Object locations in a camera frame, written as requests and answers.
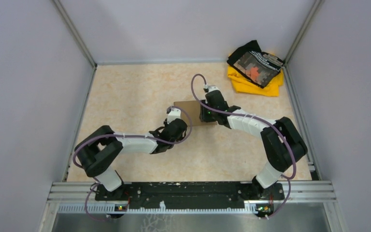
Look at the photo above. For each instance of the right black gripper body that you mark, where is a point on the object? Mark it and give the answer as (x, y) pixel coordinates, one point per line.
(207, 116)

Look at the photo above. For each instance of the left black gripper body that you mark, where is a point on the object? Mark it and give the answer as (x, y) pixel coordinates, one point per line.
(165, 123)

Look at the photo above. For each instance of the brown cardboard box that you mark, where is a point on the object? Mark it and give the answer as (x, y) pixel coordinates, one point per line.
(192, 108)

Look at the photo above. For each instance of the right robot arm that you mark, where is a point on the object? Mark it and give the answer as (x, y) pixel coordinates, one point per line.
(282, 142)

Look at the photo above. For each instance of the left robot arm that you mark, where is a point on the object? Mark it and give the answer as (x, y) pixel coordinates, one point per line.
(97, 152)

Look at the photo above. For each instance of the yellow folded cloth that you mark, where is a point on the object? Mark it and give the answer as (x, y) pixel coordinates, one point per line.
(241, 85)

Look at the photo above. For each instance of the black printed folded shirt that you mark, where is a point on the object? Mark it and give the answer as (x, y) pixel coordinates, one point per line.
(256, 66)

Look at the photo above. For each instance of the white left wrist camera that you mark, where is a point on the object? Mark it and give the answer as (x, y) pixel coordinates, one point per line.
(173, 114)

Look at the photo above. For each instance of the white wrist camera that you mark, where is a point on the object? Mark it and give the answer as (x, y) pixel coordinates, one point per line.
(210, 88)
(173, 114)

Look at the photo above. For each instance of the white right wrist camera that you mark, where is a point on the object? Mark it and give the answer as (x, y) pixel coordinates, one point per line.
(210, 88)

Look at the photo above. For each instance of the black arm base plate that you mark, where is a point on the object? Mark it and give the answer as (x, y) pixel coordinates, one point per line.
(190, 195)

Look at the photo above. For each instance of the aluminium front rail frame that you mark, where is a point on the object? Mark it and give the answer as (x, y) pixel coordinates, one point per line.
(79, 197)

